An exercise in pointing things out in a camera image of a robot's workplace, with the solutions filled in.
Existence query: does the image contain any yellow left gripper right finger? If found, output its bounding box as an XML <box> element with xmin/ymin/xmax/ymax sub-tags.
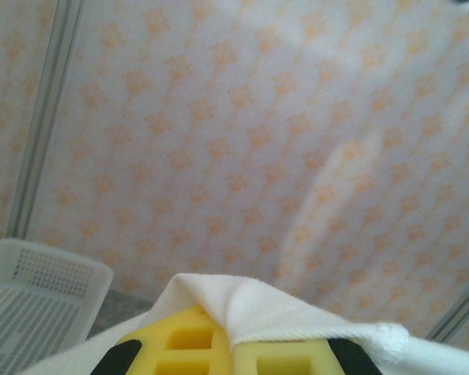
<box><xmin>233</xmin><ymin>337</ymin><xmax>385</xmax><ymax>375</ymax></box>

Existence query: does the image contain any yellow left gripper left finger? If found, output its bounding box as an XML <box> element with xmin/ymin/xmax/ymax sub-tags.
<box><xmin>93</xmin><ymin>303</ymin><xmax>236</xmax><ymax>375</ymax></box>

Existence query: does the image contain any aluminium frame post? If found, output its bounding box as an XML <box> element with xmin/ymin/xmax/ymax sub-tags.
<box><xmin>7</xmin><ymin>0</ymin><xmax>85</xmax><ymax>238</ymax></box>
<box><xmin>424</xmin><ymin>287</ymin><xmax>469</xmax><ymax>345</ymax></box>

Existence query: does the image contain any white t-shirt with black print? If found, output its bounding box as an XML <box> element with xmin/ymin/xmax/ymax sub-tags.
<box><xmin>19</xmin><ymin>272</ymin><xmax>469</xmax><ymax>375</ymax></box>

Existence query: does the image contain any orange patterned white curtain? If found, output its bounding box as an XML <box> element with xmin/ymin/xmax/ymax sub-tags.
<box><xmin>0</xmin><ymin>0</ymin><xmax>469</xmax><ymax>345</ymax></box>

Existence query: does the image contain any white perforated plastic basket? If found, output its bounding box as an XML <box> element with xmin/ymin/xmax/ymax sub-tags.
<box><xmin>0</xmin><ymin>237</ymin><xmax>115</xmax><ymax>351</ymax></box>

